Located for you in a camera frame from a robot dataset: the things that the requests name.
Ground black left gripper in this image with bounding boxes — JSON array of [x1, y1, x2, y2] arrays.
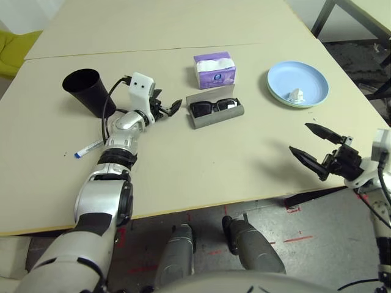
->
[[148, 89, 184, 122]]

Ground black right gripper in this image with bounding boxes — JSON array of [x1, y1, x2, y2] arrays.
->
[[288, 122, 364, 184]]

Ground black sunglasses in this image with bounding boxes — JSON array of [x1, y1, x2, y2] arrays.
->
[[189, 96, 241, 118]]

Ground grey glasses case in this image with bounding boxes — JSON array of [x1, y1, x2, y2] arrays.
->
[[185, 84, 246, 130]]

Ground white paper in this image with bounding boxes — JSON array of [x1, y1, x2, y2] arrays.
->
[[286, 87, 306, 103]]

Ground blue plate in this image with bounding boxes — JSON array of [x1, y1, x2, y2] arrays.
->
[[266, 60, 330, 108]]

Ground white marker blue cap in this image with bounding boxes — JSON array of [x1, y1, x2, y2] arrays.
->
[[73, 139, 104, 159]]

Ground black table foot bar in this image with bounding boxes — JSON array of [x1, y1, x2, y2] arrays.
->
[[285, 185, 349, 209]]

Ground purple tissue pack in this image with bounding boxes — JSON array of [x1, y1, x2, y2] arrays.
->
[[193, 51, 238, 90]]

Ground green plate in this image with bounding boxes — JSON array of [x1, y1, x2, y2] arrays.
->
[[265, 82, 329, 110]]

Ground black plastic cup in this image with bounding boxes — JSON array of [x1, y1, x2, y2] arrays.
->
[[62, 68, 117, 119]]

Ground grey robot right leg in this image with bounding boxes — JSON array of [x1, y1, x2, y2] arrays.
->
[[221, 215, 287, 274]]

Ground grey robot leg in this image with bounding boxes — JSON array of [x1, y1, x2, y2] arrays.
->
[[221, 215, 287, 274], [154, 223, 196, 288]]

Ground light grey robot torso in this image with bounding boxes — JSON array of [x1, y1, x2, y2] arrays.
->
[[146, 270, 346, 293]]

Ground grey robot left leg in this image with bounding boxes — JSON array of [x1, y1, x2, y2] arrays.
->
[[154, 223, 196, 288]]

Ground cream box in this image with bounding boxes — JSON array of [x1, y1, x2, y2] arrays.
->
[[0, 236, 31, 280]]

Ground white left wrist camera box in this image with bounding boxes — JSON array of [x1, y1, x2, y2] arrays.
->
[[126, 72, 156, 126]]

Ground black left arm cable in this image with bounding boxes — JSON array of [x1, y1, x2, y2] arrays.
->
[[101, 74, 133, 144]]

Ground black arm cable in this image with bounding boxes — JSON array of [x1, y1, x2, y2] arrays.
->
[[101, 74, 133, 144], [376, 158, 391, 228]]

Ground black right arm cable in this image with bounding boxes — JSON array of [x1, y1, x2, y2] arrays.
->
[[376, 158, 391, 228]]

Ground beige table black frame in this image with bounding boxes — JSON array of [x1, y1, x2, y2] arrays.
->
[[310, 0, 391, 101]]

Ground thin black hanging cable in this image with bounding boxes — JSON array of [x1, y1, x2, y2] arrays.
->
[[337, 276, 391, 292]]

